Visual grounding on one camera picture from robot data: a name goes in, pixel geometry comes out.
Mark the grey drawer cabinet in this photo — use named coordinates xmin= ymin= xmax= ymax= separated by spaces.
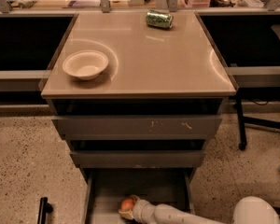
xmin=40 ymin=10 xmax=237 ymax=175

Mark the grey top drawer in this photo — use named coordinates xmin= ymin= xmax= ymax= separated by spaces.
xmin=53 ymin=115 xmax=222 ymax=140

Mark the green soda can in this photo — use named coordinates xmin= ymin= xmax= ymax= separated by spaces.
xmin=146 ymin=10 xmax=174 ymax=29

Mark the black table leg with caster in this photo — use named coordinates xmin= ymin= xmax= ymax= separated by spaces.
xmin=235 ymin=95 xmax=246 ymax=151

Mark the grey bottom drawer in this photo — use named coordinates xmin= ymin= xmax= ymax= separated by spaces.
xmin=81 ymin=169 xmax=193 ymax=224

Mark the grey middle drawer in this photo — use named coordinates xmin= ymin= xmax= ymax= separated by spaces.
xmin=70 ymin=150 xmax=204 ymax=168

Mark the orange fruit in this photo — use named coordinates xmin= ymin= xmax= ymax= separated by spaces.
xmin=120 ymin=198 xmax=135 ymax=211

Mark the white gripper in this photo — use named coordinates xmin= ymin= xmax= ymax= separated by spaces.
xmin=119 ymin=195 xmax=157 ymax=224

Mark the grey drawer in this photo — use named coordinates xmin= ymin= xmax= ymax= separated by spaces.
xmin=70 ymin=150 xmax=204 ymax=168
xmin=53 ymin=115 xmax=222 ymax=140
xmin=81 ymin=169 xmax=193 ymax=224

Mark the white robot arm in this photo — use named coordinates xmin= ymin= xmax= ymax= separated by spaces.
xmin=119 ymin=195 xmax=280 ymax=224

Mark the white paper bowl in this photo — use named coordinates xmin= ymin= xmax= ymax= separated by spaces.
xmin=63 ymin=50 xmax=109 ymax=80

